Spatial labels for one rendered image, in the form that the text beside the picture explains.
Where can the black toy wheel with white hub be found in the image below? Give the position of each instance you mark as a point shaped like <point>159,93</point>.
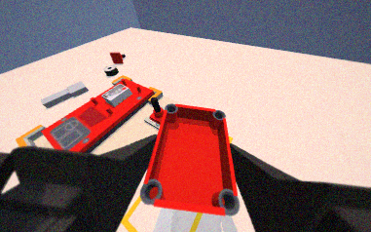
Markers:
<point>110,70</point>

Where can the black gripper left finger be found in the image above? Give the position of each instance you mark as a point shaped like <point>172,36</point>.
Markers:
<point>108,180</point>

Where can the red hood shell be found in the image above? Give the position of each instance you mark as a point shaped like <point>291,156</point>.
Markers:
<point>191,167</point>

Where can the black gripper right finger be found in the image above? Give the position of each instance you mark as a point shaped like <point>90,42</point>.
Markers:
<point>279,202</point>

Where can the yellow rectangular outline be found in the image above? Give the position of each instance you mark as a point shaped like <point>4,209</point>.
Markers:
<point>131,229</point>

